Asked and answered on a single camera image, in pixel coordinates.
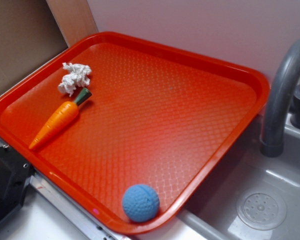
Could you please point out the crumpled white paper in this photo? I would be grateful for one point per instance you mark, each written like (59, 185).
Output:
(78, 76)

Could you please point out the blue dimpled ball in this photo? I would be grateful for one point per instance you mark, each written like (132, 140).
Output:
(140, 203)

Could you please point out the orange toy carrot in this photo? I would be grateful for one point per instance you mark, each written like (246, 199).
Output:
(60, 119)

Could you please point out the grey toy sink basin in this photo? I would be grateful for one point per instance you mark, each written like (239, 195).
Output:
(211, 211)

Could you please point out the wooden board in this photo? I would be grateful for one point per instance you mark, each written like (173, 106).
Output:
(74, 19)

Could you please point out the sink drain strainer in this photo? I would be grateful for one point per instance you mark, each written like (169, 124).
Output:
(261, 209)

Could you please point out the brown cardboard panel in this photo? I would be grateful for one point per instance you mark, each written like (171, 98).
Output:
(29, 37)

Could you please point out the grey toy faucet spout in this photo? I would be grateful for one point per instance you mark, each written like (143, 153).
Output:
(284, 96)

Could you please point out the black metal bracket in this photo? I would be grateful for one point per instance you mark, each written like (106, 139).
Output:
(15, 174)

